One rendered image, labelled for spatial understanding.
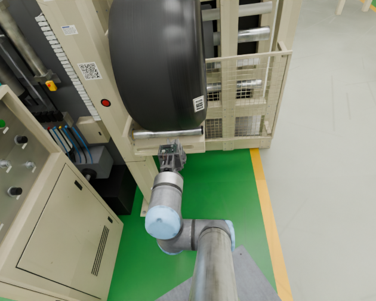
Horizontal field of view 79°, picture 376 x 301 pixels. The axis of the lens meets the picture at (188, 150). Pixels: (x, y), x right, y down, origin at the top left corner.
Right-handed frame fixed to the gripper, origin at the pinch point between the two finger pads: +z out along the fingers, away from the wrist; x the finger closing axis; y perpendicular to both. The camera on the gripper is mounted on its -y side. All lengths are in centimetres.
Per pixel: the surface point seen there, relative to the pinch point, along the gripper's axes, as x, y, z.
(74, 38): 33, 35, 20
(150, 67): 3.8, 28.6, 3.4
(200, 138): -8.0, -13.8, 19.3
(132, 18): 7.9, 41.0, 11.4
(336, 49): -181, -69, 257
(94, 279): 59, -81, -21
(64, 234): 59, -40, -15
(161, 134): 10.1, -9.5, 18.5
